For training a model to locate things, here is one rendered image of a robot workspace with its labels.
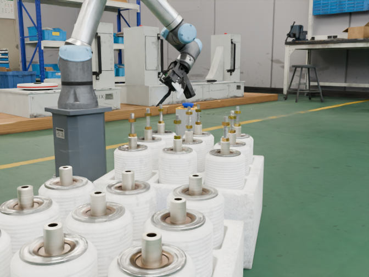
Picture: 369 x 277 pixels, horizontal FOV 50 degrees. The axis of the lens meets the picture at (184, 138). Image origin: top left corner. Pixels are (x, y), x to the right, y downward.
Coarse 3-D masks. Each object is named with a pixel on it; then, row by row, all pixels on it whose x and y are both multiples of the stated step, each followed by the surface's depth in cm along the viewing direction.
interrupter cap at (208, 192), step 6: (180, 186) 68; (186, 186) 68; (204, 186) 68; (210, 186) 68; (174, 192) 65; (180, 192) 65; (186, 192) 66; (204, 192) 66; (210, 192) 65; (216, 192) 65; (186, 198) 62; (192, 198) 62; (198, 198) 62; (204, 198) 62; (210, 198) 63
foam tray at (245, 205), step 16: (256, 160) 118; (112, 176) 101; (256, 176) 101; (160, 192) 93; (224, 192) 89; (240, 192) 88; (256, 192) 96; (160, 208) 93; (224, 208) 89; (240, 208) 88; (256, 208) 99; (256, 224) 102
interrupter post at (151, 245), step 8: (144, 232) 43; (152, 232) 43; (144, 240) 42; (152, 240) 42; (160, 240) 42; (144, 248) 42; (152, 248) 42; (160, 248) 42; (144, 256) 42; (152, 256) 42; (160, 256) 42; (144, 264) 42; (152, 264) 42
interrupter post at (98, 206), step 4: (92, 192) 57; (96, 192) 57; (100, 192) 57; (104, 192) 57; (92, 196) 56; (96, 196) 55; (100, 196) 56; (104, 196) 56; (92, 200) 56; (96, 200) 56; (100, 200) 56; (104, 200) 56; (92, 204) 56; (96, 204) 56; (100, 204) 56; (104, 204) 56; (92, 208) 56; (96, 208) 56; (100, 208) 56; (104, 208) 56; (92, 212) 56; (96, 212) 56; (100, 212) 56; (104, 212) 56
